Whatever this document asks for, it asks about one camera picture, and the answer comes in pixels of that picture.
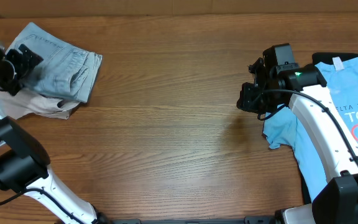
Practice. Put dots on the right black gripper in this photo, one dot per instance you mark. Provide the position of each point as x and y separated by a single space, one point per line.
258 83

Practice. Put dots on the folded beige shorts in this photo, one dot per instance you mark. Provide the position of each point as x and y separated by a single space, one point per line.
26 102

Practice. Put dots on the light blue denim shorts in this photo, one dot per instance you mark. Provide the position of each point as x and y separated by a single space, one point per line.
66 71

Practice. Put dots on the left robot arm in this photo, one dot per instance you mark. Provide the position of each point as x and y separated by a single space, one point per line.
24 163

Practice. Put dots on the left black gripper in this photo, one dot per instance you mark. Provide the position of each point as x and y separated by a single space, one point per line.
20 59

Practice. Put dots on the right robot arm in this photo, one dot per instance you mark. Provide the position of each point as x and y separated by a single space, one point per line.
314 110

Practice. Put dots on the black garment under pile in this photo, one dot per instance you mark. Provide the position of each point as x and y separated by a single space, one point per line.
327 57

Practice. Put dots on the light blue printed t-shirt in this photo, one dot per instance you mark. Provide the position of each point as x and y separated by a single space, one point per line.
285 128

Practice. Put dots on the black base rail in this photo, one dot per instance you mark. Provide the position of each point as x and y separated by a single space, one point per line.
191 221

